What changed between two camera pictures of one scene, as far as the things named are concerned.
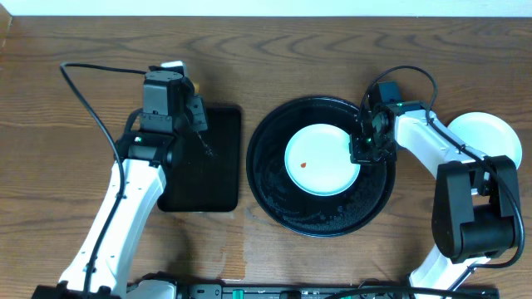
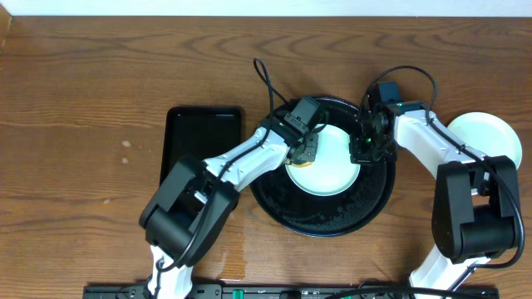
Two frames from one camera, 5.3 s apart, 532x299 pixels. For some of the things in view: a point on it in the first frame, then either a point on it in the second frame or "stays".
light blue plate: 317,160 stays
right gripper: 358,155 stays
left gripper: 198,118 to 306,150
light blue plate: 488,134 stays
